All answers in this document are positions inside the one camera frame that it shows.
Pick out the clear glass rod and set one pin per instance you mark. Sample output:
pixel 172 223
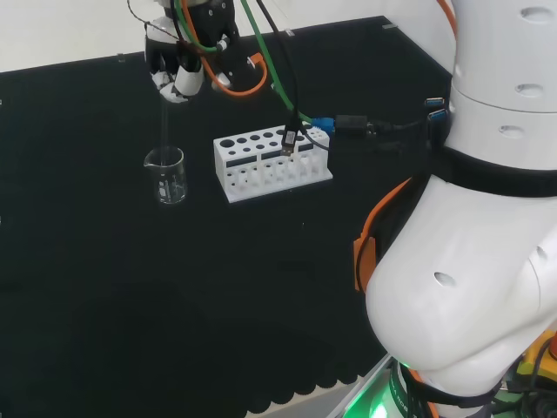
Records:
pixel 165 126

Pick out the small clear glass beaker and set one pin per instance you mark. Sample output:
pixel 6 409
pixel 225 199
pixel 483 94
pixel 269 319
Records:
pixel 172 191

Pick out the black scalloped bench cloth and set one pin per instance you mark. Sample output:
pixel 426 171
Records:
pixel 130 283

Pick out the yellow stop button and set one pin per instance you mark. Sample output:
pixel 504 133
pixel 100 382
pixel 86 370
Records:
pixel 533 361

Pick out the grey metal base plate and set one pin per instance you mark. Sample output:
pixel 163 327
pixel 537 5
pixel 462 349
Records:
pixel 361 392

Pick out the white test tube rack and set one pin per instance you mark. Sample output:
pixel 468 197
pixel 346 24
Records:
pixel 270 178

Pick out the blue USB plug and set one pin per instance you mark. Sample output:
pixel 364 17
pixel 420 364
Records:
pixel 435 102

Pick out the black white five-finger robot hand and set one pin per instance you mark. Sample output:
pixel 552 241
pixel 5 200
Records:
pixel 217 26

